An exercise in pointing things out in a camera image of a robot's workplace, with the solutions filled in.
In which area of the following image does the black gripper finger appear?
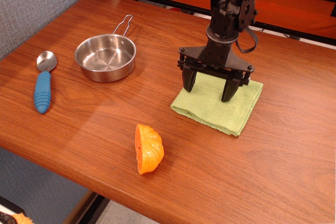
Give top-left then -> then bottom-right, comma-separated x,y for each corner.
182,64 -> 197,92
222,79 -> 240,102

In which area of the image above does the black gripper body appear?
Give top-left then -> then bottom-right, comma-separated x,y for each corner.
177,27 -> 255,86

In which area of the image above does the green cloth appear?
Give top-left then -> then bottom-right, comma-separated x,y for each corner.
171,73 -> 264,136

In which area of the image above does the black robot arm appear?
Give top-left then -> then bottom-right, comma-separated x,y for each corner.
177,0 -> 258,102

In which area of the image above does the small steel pan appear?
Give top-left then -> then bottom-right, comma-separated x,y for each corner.
75,14 -> 136,83

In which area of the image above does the orange plastic half fruit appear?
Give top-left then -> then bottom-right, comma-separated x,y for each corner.
134,124 -> 164,175

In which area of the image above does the orange object bottom left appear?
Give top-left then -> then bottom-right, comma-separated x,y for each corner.
12,213 -> 33,224

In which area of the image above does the orange panel black frame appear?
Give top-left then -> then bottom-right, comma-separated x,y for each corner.
115,0 -> 336,46

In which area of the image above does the spoon with blue handle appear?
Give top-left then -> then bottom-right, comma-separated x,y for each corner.
34,51 -> 57,114

